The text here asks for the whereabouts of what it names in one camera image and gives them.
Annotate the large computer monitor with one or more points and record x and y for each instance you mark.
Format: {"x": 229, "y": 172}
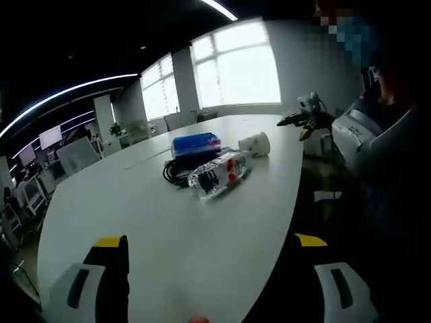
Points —
{"x": 50, "y": 137}

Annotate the person's left hand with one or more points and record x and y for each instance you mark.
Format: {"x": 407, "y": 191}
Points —
{"x": 198, "y": 319}

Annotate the green potted plant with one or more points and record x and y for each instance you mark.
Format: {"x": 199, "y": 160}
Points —
{"x": 115, "y": 129}

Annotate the large bright window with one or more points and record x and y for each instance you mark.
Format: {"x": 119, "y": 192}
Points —
{"x": 235, "y": 67}

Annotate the clear plastic bottle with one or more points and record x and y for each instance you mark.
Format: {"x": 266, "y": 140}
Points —
{"x": 219, "y": 175}

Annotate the white table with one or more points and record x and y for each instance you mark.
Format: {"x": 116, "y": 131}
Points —
{"x": 151, "y": 242}

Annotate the small computer monitor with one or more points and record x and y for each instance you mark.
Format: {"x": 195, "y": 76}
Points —
{"x": 27, "y": 155}

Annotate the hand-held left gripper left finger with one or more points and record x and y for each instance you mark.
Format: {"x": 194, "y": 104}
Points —
{"x": 89, "y": 286}

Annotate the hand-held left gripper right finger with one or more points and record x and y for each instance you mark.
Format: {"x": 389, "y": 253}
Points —
{"x": 336, "y": 286}

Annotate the blue tissue pack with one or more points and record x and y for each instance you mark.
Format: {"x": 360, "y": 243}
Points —
{"x": 195, "y": 145}

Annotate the long ceiling light strip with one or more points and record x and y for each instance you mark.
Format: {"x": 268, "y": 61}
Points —
{"x": 60, "y": 94}

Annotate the grey office chair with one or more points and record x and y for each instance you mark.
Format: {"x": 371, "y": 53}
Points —
{"x": 178, "y": 121}

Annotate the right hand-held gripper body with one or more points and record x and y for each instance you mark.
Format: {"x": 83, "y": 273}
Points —
{"x": 309, "y": 102}

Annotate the short ceiling light strip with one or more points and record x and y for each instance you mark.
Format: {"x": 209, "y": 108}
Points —
{"x": 220, "y": 8}

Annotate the white paper cup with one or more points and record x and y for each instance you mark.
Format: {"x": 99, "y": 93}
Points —
{"x": 256, "y": 144}

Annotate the white mesh office chair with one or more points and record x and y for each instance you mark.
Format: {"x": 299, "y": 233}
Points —
{"x": 79, "y": 156}

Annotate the narrow bright window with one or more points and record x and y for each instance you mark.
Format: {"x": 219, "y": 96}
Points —
{"x": 158, "y": 91}

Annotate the person's dark clothing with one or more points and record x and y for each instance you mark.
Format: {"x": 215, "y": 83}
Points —
{"x": 394, "y": 218}

